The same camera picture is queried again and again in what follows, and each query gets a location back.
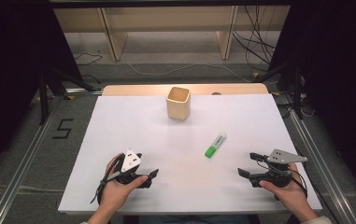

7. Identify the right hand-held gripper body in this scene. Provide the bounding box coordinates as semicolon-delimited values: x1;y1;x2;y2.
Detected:
251;148;308;189

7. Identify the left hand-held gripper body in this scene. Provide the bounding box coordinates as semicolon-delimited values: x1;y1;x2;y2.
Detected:
115;148;144;186

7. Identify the person's right hand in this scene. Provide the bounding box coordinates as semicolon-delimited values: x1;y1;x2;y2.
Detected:
258;162;309;217

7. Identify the person's left hand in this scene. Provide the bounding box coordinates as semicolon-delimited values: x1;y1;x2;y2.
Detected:
98;153;150;213

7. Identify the white board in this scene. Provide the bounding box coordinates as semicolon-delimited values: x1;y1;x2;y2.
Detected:
57;93;323;216

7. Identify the green highlighter pen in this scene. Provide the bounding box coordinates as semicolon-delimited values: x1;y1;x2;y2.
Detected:
204;133;228;160

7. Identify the light wooden table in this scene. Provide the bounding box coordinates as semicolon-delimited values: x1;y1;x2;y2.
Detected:
102;82;270;97

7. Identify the beige square pen holder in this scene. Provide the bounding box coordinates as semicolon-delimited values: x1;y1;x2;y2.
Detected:
165;86;192;121

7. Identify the black tripod stand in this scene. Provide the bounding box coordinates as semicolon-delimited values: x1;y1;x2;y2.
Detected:
36;65;104;126
255;59;306;120

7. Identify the black curtain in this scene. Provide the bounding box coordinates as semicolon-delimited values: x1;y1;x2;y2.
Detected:
0;0;84;185
267;0;356;207

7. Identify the light wooden desk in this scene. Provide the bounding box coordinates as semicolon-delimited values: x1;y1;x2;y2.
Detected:
52;5;292;62

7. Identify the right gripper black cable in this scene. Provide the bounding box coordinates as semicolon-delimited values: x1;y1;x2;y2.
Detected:
258;160;309;201

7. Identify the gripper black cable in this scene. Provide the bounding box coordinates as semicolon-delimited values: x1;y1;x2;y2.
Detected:
89;160;123;205
258;160;309;201

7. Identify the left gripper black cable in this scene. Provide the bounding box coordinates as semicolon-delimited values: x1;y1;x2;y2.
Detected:
89;160;123;205

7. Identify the aluminium floor rail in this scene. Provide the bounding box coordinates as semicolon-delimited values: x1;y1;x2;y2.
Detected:
278;92;356;224
0;94;65;224

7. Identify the short aluminium rail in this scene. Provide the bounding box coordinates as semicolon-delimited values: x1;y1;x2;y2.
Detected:
64;87;104;96

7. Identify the thin black floor cable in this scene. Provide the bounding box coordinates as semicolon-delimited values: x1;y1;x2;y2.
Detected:
73;51;104;67

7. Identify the bundle of black cables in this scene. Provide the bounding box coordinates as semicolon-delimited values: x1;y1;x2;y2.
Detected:
232;5;280;73

